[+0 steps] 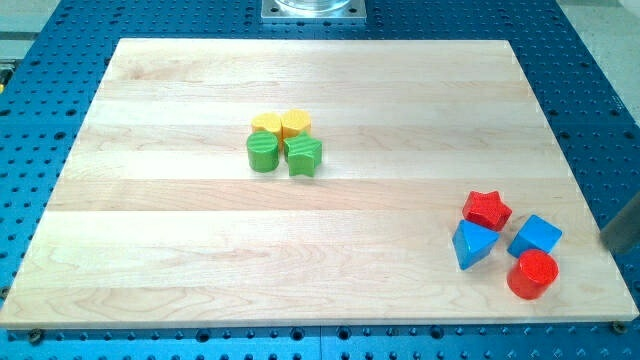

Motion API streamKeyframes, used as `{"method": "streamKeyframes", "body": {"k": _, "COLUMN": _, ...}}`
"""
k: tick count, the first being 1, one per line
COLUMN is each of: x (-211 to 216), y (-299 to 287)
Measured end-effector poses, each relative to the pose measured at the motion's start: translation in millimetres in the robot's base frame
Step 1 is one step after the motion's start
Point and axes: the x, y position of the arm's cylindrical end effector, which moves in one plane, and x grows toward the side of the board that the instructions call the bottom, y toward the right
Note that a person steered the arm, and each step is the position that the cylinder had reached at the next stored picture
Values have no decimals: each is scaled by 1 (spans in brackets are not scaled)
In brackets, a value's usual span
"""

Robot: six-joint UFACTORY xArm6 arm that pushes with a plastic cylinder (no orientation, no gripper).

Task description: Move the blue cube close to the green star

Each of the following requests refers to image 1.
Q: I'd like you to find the red star block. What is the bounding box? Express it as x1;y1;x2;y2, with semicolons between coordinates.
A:
462;191;512;232

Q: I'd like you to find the blue cube block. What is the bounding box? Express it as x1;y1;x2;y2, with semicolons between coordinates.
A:
507;215;563;258

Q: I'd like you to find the blue triangle block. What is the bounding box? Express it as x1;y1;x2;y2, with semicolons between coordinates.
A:
452;220;500;270

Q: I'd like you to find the green star block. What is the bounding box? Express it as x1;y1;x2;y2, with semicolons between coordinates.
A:
284;132;323;177

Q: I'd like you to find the green cylinder block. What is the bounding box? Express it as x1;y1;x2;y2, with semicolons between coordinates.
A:
246;131;279;173

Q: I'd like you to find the grey pusher stick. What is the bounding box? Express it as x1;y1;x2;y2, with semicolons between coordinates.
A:
600;193;639;253

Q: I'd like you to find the red cylinder block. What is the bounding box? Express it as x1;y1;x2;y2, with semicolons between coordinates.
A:
507;249;559;300

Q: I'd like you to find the wooden board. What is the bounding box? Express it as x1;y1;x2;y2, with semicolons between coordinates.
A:
1;39;638;329

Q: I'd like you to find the yellow heart block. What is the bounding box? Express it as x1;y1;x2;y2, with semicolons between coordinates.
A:
251;112;283;148

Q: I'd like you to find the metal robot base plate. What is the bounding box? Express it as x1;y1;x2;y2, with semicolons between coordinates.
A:
260;0;367;21

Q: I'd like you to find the yellow hexagon block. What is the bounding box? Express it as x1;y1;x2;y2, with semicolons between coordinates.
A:
281;109;312;139

